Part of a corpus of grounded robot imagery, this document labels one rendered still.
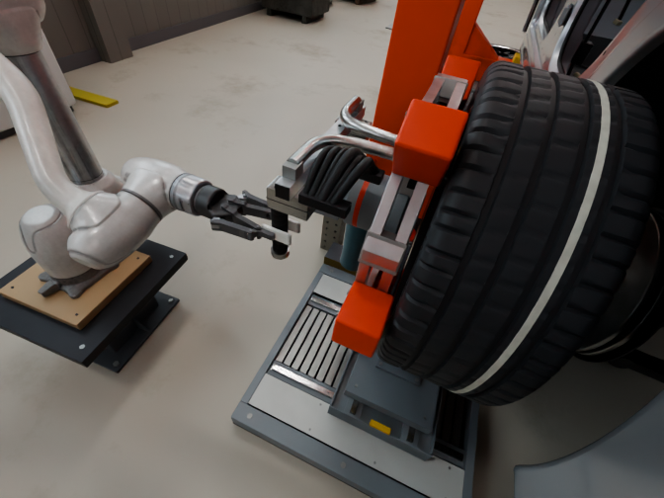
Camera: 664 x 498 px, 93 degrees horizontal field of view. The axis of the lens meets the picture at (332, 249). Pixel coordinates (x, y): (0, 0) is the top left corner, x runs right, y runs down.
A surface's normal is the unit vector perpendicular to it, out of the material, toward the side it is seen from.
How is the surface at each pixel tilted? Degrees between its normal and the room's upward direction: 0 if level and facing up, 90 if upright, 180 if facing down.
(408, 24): 90
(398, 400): 0
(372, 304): 0
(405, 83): 90
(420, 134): 35
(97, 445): 0
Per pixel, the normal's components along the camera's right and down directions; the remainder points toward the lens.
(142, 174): -0.02, -0.47
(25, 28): 0.96, 0.27
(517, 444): 0.11, -0.68
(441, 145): -0.14, -0.19
